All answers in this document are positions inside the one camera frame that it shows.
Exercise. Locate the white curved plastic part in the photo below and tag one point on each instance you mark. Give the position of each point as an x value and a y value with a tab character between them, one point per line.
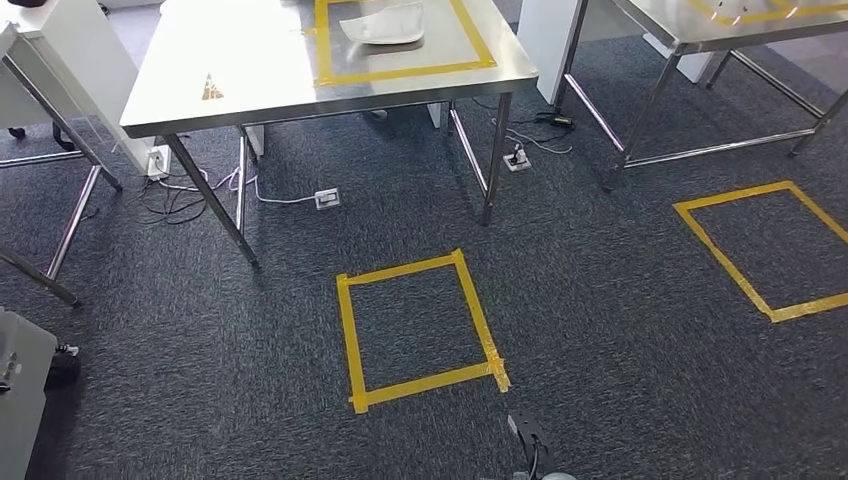
387	26

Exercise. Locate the yellow workbench tape marking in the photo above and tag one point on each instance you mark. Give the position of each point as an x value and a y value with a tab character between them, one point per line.
404	71

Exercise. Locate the steel workbench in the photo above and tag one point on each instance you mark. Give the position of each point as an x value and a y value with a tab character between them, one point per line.
232	53

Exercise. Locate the metal floor socket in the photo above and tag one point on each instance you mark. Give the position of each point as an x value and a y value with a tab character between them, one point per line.
517	161
327	199

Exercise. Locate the yellow floor tape square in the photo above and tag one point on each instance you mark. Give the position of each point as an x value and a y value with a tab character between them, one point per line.
725	264
348	331

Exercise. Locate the black power adapter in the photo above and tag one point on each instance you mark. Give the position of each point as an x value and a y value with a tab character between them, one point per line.
560	122

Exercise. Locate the white table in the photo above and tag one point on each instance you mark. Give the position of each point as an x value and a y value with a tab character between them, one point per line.
543	40
79	60

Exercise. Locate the white power strip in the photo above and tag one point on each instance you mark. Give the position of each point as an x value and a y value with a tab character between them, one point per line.
159	162

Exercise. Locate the steel table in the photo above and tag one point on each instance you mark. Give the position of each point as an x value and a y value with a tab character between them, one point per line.
662	20
75	218

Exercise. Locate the black caster wheel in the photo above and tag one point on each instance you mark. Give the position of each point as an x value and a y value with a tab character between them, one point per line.
63	368

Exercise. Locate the grey machine cabinet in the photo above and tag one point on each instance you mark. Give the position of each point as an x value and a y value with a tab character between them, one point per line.
23	397

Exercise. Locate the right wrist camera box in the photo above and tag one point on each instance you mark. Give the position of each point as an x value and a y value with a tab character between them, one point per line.
526	430

